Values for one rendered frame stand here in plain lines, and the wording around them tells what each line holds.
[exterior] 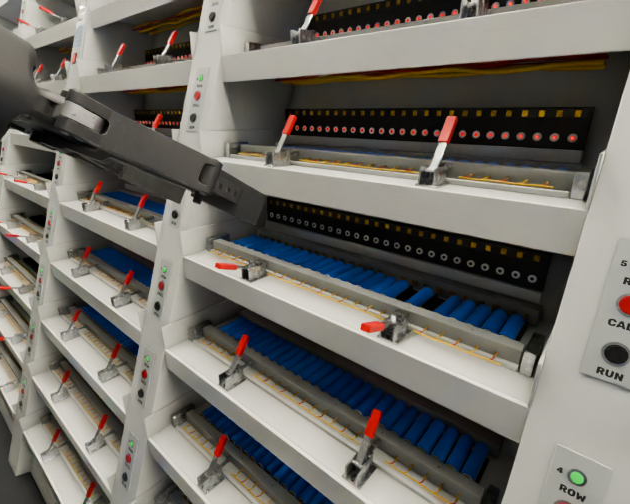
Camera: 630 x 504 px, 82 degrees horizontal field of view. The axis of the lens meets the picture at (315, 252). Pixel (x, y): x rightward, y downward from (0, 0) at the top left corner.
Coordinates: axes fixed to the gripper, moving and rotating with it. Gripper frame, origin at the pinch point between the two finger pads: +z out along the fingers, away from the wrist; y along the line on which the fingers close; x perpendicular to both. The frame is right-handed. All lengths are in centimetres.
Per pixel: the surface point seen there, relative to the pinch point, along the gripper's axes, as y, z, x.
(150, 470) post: -30, 32, -54
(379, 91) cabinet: -7.7, 32.1, 33.6
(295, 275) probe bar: -5.4, 24.7, -4.7
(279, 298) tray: -3.5, 20.7, -8.8
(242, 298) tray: -12.3, 22.1, -11.4
